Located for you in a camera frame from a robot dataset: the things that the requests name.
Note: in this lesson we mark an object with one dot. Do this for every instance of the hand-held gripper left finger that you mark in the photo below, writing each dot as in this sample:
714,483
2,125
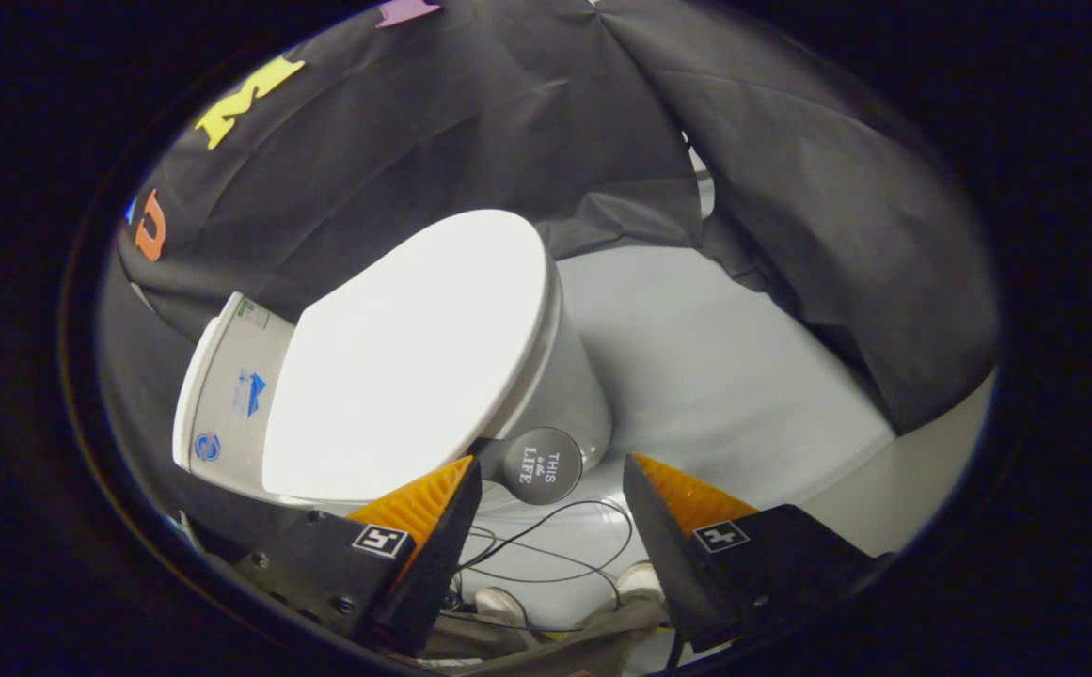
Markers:
442,555

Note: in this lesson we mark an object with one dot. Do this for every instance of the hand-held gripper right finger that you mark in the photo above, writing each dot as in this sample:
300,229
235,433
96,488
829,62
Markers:
663,555

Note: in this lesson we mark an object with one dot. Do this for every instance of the person's white shoe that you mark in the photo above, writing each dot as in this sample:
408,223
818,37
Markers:
500,604
641,581

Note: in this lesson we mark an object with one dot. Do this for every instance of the person's grey trousers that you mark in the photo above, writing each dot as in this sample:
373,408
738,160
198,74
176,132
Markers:
583,644

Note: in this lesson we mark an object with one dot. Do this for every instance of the black backdrop cloth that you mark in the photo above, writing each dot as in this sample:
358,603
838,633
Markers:
508,122

